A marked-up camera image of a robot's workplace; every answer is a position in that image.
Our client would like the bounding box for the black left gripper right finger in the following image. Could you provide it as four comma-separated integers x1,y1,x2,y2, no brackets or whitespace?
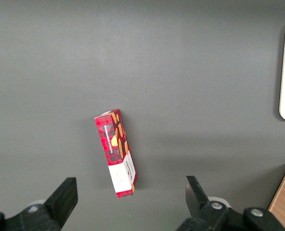
175,175,285,231

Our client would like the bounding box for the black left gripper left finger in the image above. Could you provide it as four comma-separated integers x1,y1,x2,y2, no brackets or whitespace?
0,177,78,231

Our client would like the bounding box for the red cookie box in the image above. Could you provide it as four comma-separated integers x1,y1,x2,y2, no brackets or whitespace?
94,109,138,199

